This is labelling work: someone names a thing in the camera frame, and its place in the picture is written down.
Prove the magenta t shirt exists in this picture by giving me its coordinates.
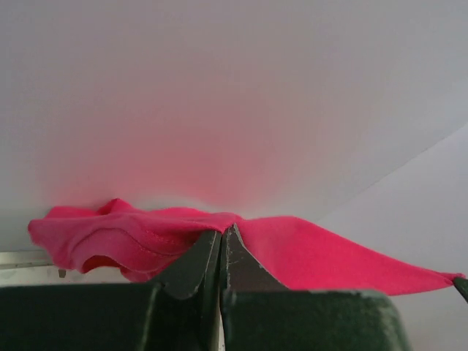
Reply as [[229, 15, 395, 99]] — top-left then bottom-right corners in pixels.
[[28, 199, 455, 295]]

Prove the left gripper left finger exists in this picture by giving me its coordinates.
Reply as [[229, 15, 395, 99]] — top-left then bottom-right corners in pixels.
[[148, 231, 221, 350]]

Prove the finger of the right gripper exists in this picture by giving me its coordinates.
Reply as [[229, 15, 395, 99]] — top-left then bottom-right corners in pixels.
[[453, 277, 468, 302]]

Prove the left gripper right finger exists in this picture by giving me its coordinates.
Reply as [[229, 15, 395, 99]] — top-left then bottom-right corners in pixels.
[[219, 224, 289, 350]]

